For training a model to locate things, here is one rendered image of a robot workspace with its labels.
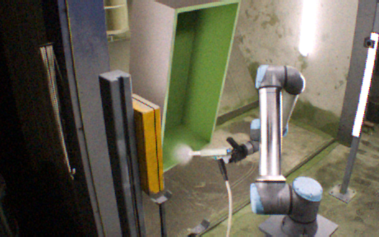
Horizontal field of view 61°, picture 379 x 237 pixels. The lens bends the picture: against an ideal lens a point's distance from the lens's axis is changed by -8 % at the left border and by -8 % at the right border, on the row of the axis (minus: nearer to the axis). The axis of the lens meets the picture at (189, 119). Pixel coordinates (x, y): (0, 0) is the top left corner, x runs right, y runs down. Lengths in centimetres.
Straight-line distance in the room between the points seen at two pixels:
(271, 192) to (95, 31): 104
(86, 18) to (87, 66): 18
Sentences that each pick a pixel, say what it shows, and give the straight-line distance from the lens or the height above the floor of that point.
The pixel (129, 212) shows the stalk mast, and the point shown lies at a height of 125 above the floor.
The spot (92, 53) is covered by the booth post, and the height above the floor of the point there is 156.
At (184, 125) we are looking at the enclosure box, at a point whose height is 53.
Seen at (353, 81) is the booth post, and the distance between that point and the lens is 372.
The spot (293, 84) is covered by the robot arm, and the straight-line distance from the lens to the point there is 178.
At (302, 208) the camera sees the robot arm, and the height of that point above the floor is 83.
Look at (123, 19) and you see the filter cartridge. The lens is 314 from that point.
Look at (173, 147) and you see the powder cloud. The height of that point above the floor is 59.
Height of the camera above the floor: 191
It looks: 27 degrees down
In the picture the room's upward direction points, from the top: 1 degrees counter-clockwise
